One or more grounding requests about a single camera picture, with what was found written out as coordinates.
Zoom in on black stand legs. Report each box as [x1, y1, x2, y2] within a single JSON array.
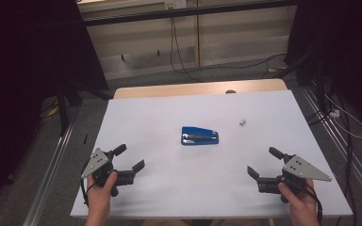
[[55, 79, 114, 137]]

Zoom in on aluminium floor rail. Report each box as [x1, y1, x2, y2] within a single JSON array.
[[301, 87, 362, 215], [22, 121, 75, 226]]

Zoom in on large black curtain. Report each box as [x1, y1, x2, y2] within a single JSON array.
[[0, 0, 109, 218]]

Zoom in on blue stapler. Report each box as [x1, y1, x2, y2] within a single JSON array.
[[180, 125, 220, 146]]

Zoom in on white wall socket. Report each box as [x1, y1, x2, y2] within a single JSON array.
[[164, 0, 188, 10]]

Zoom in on black horizontal bar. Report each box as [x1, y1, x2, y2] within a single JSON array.
[[83, 0, 298, 27]]

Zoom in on black curtain with stand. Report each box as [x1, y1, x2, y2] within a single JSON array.
[[284, 0, 362, 135]]

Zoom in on wooden table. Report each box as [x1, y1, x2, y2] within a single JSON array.
[[112, 78, 288, 100]]

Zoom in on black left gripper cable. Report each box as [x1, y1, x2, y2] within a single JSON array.
[[79, 177, 96, 209]]

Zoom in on white cable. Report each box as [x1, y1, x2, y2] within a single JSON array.
[[323, 93, 362, 140]]

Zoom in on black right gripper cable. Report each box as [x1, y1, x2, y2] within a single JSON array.
[[304, 183, 324, 226]]

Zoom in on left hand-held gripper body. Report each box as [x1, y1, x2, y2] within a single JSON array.
[[80, 147, 137, 198]]

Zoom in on black hanging cables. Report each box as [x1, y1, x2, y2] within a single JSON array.
[[169, 16, 202, 83]]

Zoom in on thick black floor cable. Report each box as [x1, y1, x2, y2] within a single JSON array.
[[305, 89, 358, 226]]

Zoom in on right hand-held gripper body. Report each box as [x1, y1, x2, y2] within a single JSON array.
[[256, 153, 333, 203]]

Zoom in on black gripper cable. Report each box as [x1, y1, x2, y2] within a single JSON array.
[[304, 183, 324, 226], [79, 177, 96, 209]]

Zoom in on person's right hand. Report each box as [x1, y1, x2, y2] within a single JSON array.
[[277, 178, 321, 220]]

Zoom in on person's left hand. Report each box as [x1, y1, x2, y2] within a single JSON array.
[[86, 170, 119, 211]]

